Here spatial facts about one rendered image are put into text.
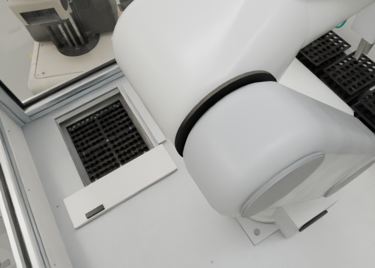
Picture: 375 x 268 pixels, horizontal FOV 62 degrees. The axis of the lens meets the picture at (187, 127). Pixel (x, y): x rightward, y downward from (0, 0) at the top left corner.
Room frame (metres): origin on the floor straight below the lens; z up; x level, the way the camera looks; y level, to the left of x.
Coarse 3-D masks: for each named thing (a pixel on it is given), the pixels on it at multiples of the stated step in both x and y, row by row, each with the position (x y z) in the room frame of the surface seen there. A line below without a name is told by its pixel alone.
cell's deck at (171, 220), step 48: (96, 96) 0.58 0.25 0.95; (48, 144) 0.44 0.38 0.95; (48, 192) 0.30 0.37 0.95; (144, 192) 0.26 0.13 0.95; (192, 192) 0.24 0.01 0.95; (336, 192) 0.19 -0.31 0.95; (96, 240) 0.17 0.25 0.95; (144, 240) 0.15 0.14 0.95; (192, 240) 0.13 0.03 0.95; (240, 240) 0.12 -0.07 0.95; (288, 240) 0.10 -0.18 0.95; (336, 240) 0.09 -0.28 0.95
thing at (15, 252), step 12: (0, 180) 0.28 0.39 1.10; (0, 192) 0.25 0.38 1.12; (0, 204) 0.22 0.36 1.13; (0, 216) 0.19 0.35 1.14; (12, 216) 0.20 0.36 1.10; (0, 228) 0.17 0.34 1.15; (12, 228) 0.18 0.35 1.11; (0, 240) 0.14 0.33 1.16; (12, 240) 0.15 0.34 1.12; (0, 252) 0.12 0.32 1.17; (12, 252) 0.13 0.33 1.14; (0, 264) 0.10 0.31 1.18; (12, 264) 0.11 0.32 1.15; (24, 264) 0.11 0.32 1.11
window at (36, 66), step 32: (0, 0) 0.59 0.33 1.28; (32, 0) 0.61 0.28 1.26; (64, 0) 0.63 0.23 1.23; (96, 0) 0.66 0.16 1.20; (128, 0) 0.69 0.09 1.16; (0, 32) 0.57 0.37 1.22; (32, 32) 0.60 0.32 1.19; (64, 32) 0.62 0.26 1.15; (96, 32) 0.65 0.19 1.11; (0, 64) 0.56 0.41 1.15; (32, 64) 0.58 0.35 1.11; (64, 64) 0.61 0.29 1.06; (96, 64) 0.63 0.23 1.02; (32, 96) 0.56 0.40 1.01
